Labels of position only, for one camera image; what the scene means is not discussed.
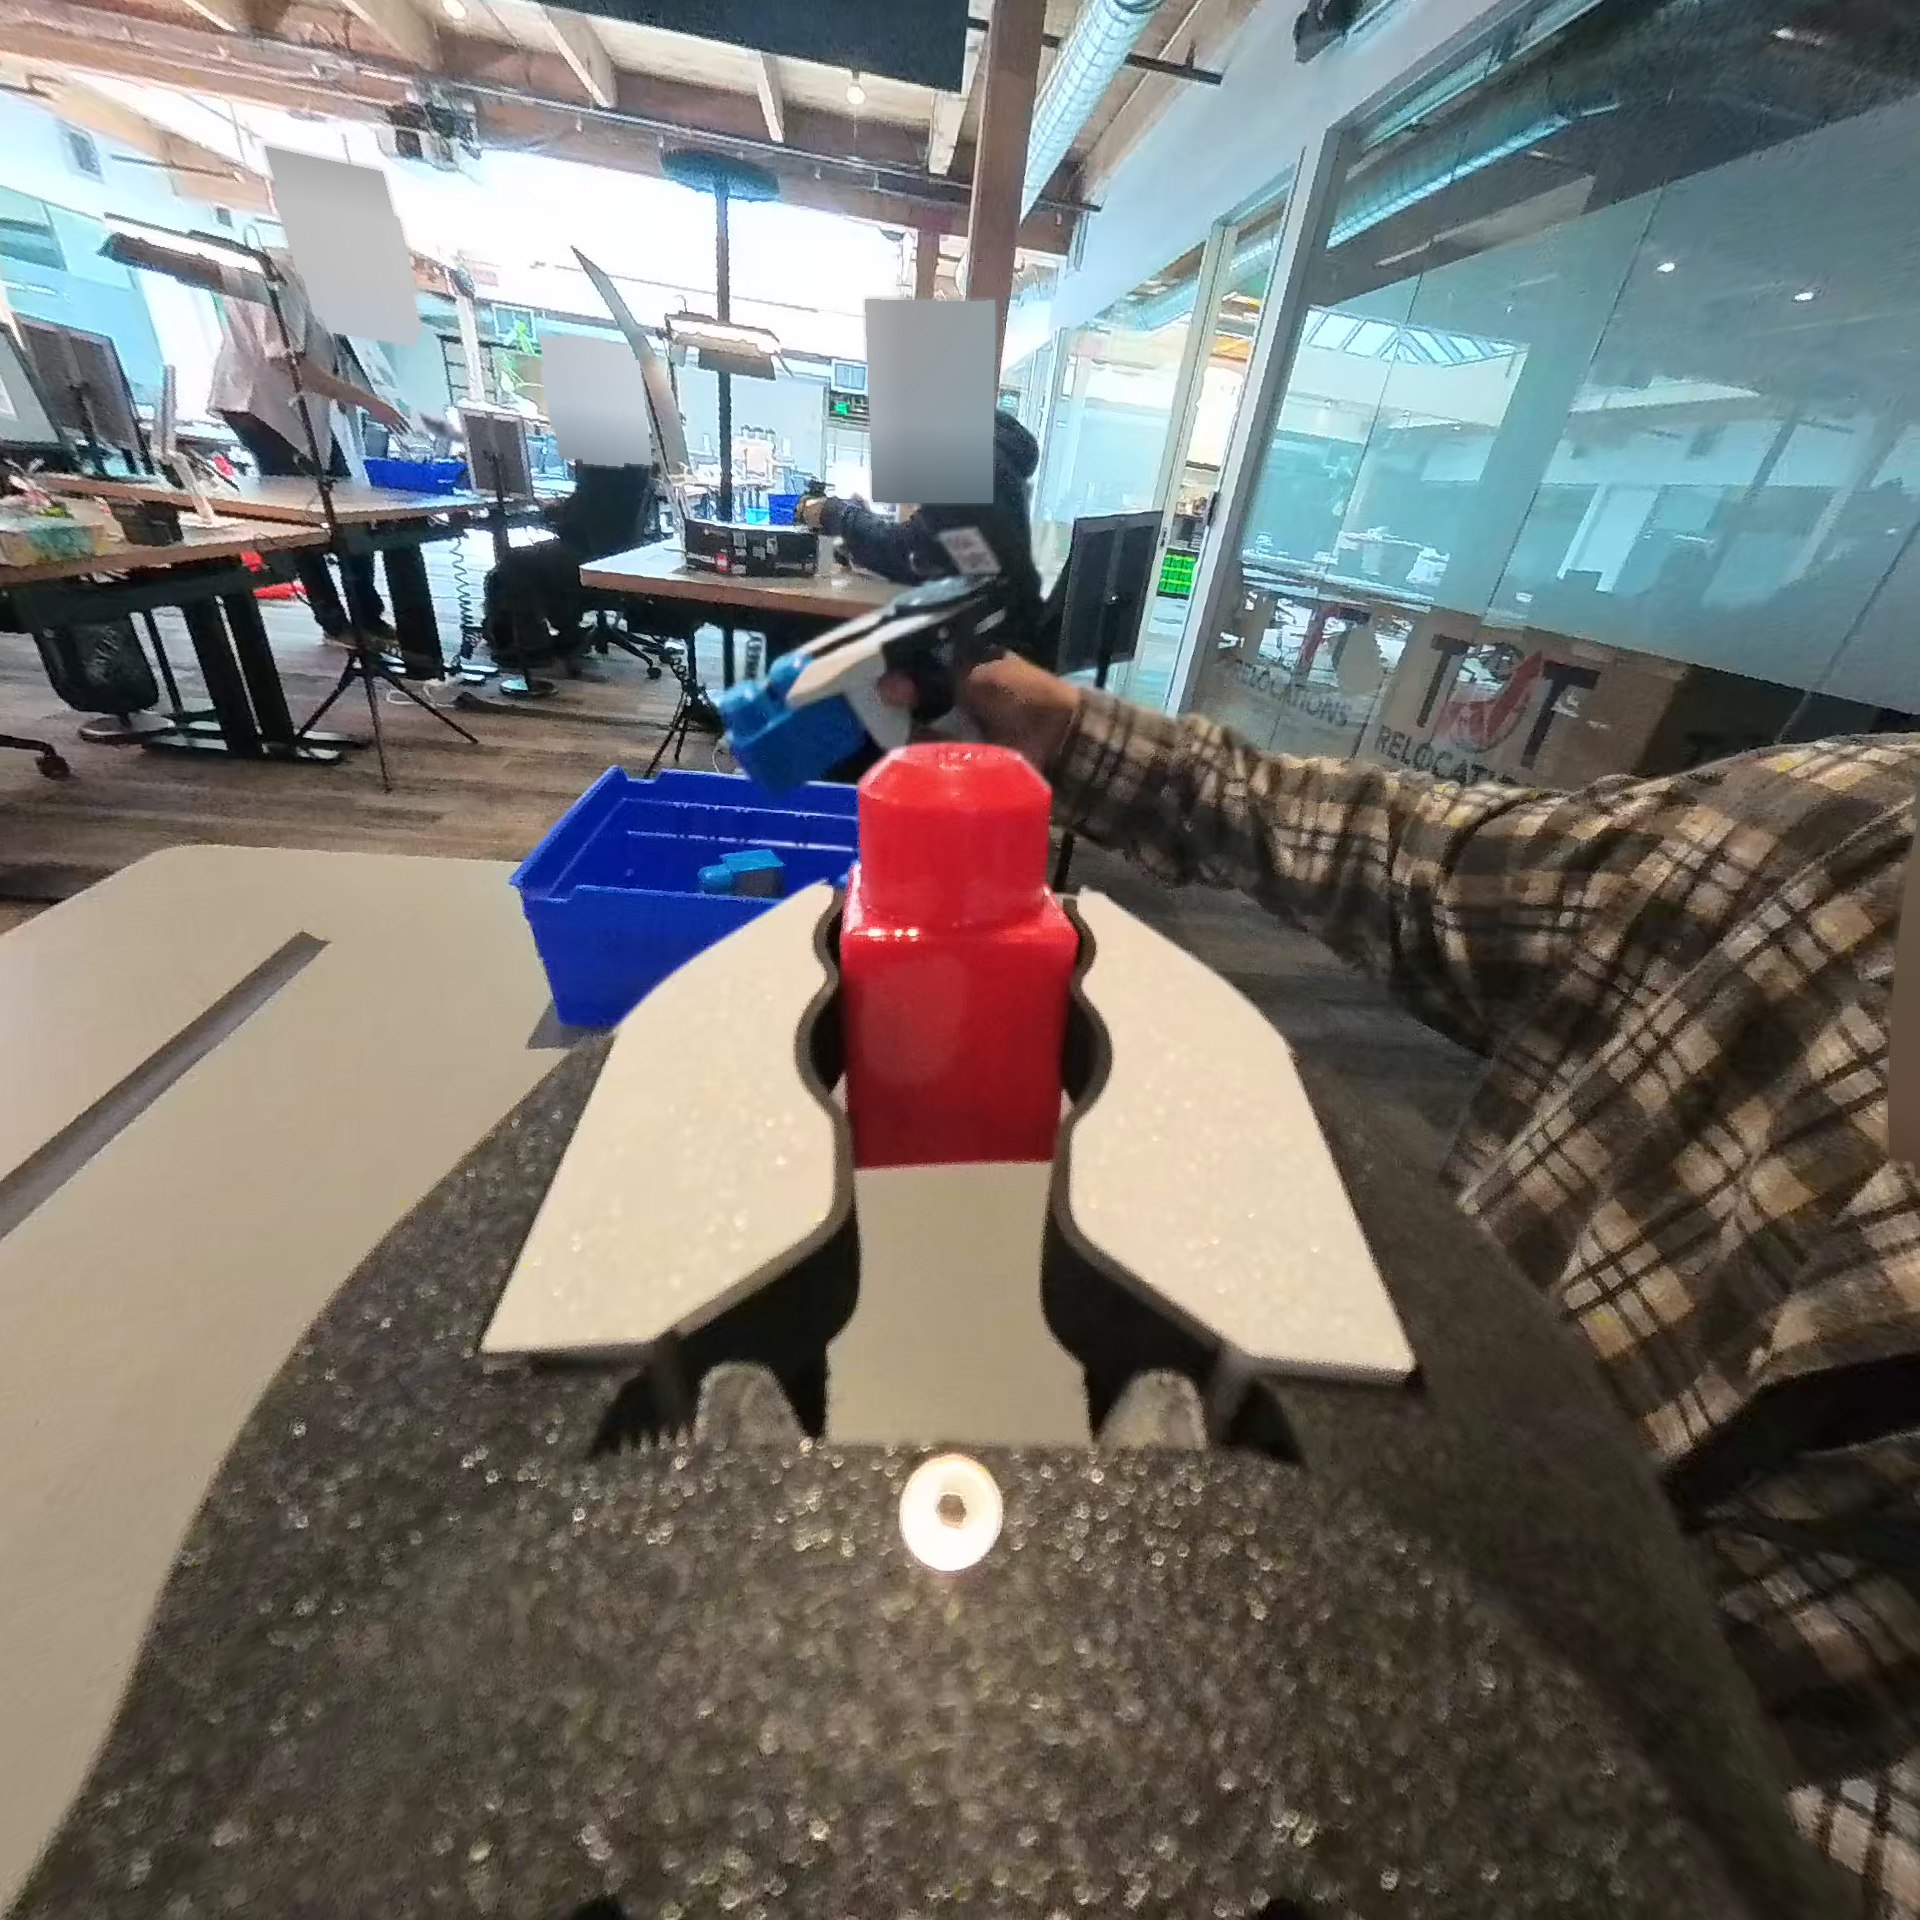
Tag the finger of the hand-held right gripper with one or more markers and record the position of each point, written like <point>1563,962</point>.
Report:
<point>854,658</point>

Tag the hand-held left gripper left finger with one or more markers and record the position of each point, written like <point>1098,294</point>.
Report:
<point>677,1183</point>

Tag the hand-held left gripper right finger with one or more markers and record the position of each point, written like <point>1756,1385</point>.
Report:
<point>1231,1201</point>

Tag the blue toy block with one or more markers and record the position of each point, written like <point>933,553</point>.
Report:
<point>796,734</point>

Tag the blue two-stud block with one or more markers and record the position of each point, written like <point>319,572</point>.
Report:
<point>743,872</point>

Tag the blue plastic bin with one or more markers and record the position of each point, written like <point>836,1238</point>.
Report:
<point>601,928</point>

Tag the red single-stud block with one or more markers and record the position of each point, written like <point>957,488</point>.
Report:
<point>945,1023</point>

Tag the person's right forearm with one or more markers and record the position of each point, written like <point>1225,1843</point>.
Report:
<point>1275,838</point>

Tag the black box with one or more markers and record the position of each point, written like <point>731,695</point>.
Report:
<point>751,545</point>

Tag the small blue storage bin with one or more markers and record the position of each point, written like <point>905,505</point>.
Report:
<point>412,471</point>
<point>779,513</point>

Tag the wooden desk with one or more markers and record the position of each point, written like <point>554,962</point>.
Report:
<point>677,574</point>
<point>224,517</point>

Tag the green lit display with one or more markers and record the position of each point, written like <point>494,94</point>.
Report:
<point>1177,572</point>

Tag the small monitor on stand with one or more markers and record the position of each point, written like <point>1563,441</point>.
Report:
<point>496,453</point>

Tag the black tripod stand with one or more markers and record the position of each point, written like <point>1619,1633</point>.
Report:
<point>360,601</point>

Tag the person's plaid shirt torso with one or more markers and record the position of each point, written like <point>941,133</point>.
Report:
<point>1727,1127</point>

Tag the printed cardboard box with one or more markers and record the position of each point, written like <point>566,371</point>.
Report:
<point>1502,705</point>

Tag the black mesh bin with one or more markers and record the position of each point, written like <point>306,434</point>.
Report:
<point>95,658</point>

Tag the black computer monitor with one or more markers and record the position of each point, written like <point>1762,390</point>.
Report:
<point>87,390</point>

